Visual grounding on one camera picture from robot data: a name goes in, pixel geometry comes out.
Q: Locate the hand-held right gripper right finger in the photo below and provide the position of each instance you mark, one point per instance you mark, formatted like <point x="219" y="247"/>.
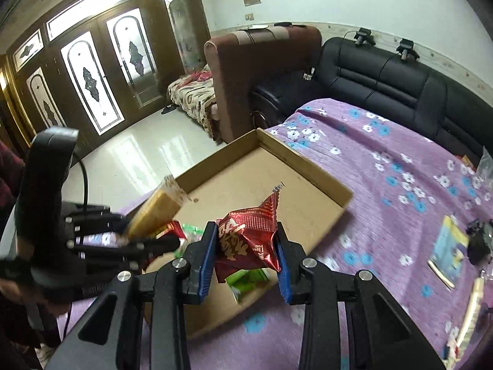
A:
<point x="283" y="275"/>

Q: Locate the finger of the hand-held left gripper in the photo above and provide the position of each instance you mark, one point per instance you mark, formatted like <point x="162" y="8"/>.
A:
<point x="138" y="252"/>
<point x="100" y="225"/>

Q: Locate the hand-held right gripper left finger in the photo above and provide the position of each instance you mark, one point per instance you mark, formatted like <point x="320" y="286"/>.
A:
<point x="202" y="264"/>

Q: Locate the green snack packet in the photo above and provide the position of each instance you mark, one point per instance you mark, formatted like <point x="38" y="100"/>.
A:
<point x="246" y="281"/>
<point x="190" y="233"/>

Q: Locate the red packet with gold label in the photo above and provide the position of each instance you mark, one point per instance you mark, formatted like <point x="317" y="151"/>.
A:
<point x="171" y="233"/>

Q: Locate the tan wafer packet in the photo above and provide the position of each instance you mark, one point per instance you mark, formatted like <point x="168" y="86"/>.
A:
<point x="158" y="208"/>

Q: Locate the dark red snack packet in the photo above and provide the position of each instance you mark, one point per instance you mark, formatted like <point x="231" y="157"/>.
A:
<point x="246" y="239"/>

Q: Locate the shallow cardboard box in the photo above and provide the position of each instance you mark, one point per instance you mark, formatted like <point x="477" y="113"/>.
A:
<point x="265" y="185"/>

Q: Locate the long beige biscuit packet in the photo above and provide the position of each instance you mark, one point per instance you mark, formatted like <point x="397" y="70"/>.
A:
<point x="472" y="308"/>

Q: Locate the person's left hand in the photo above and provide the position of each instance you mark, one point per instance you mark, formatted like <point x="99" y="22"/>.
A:
<point x="34" y="296"/>

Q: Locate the purple floral tablecloth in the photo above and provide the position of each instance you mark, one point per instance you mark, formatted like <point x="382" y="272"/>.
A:
<point x="385" y="231"/>

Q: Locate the wooden door with glass panels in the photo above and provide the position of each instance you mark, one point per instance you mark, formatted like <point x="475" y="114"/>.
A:
<point x="100" y="69"/>

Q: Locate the dark slippers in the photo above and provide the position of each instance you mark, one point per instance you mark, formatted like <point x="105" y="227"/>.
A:
<point x="168" y="110"/>

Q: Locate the floral printed blanket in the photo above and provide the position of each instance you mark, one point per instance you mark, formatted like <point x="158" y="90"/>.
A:
<point x="194" y="96"/>

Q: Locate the thin booklet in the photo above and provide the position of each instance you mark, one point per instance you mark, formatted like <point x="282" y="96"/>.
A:
<point x="448" y="250"/>

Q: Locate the black round holder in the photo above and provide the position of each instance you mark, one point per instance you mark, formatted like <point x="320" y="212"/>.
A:
<point x="481" y="242"/>

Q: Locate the brown armchair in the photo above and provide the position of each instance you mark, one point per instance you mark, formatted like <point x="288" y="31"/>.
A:
<point x="262" y="69"/>

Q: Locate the black leather sofa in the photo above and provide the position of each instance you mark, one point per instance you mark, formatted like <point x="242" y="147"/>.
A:
<point x="385" y="81"/>

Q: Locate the clear plastic bag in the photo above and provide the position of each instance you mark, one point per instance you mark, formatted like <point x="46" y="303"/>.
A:
<point x="486" y="165"/>

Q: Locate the black clamp device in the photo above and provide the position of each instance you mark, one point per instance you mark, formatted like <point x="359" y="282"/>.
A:
<point x="364" y="36"/>
<point x="407" y="49"/>

